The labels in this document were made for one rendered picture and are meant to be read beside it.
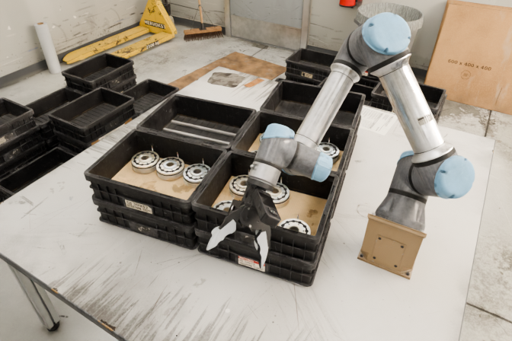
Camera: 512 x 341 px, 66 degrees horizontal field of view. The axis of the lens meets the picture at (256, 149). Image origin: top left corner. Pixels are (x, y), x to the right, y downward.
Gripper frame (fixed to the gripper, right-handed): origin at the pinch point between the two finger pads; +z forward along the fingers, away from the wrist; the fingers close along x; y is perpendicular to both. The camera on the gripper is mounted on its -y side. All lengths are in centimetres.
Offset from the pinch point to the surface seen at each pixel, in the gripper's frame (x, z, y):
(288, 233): -16.3, -10.8, 8.6
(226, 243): -8.2, -1.3, 27.8
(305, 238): -20.3, -11.1, 5.5
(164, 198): 14.0, -7.3, 34.2
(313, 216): -30.9, -18.9, 21.5
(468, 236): -85, -32, 8
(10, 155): 73, 3, 174
